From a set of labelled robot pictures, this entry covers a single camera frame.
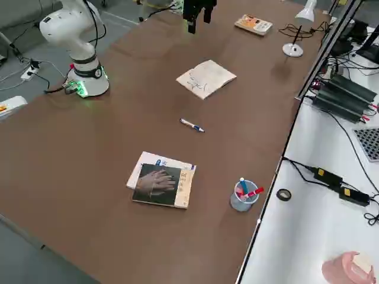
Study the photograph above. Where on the black power adapter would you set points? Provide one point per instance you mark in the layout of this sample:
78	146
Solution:
353	196
327	176

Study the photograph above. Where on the red marker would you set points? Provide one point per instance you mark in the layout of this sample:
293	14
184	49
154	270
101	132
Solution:
254	193

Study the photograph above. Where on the orange illustrated book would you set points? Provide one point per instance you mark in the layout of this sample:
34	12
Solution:
253	25

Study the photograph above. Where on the white box orange label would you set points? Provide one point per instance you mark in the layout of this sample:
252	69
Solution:
12	108

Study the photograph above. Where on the blue marker white cap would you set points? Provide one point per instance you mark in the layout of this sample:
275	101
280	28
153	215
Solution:
244	186

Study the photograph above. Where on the lined paper notebook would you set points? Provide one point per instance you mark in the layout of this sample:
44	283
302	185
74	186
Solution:
207	80

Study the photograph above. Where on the aluminium frame post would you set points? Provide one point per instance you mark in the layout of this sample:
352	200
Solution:
322	53

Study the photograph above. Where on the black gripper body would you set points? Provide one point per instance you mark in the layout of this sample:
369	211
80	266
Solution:
195	6

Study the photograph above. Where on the black ribbed power supply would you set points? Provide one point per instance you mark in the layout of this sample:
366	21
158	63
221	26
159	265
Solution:
352	87
340	106

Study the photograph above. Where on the white desk lamp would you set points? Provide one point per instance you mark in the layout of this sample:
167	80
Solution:
293	49

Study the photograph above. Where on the black tape roll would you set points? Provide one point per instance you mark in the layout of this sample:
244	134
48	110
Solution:
279	195

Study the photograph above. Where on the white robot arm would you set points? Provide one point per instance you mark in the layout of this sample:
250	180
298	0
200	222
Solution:
68	29

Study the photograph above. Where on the dark book hands cover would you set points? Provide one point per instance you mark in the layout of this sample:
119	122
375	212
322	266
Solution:
157	183

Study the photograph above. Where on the perforated metal plate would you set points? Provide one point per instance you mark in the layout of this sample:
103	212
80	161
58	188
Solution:
368	145

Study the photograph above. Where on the clear pen cup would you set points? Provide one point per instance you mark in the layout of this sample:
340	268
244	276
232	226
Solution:
241	204

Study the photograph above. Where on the white power strip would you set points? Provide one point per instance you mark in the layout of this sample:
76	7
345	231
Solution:
29	73

